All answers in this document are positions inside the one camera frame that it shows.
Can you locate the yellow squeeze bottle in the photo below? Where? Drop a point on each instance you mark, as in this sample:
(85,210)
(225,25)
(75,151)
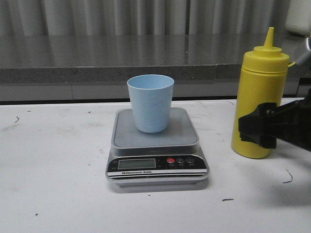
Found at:
(262,79)

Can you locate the white container on counter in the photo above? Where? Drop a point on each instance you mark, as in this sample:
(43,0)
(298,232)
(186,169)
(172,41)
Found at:
(298,20)

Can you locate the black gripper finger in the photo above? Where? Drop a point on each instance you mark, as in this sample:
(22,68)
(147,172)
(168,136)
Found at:
(290,122)

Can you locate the white pleated curtain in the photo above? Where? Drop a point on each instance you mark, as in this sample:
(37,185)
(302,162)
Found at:
(140,17)

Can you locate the grey stone counter ledge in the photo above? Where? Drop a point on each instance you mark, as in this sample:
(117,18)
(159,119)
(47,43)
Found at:
(114,59)

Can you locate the silver electronic kitchen scale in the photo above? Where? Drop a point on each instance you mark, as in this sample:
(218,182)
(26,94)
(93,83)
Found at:
(172,156)

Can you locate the light blue plastic cup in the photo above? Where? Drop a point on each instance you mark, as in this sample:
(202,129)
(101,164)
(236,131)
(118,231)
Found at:
(151,96)

